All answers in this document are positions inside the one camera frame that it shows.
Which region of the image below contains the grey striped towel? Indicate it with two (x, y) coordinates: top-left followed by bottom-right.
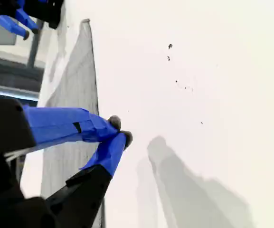
(37, 18), (106, 228)

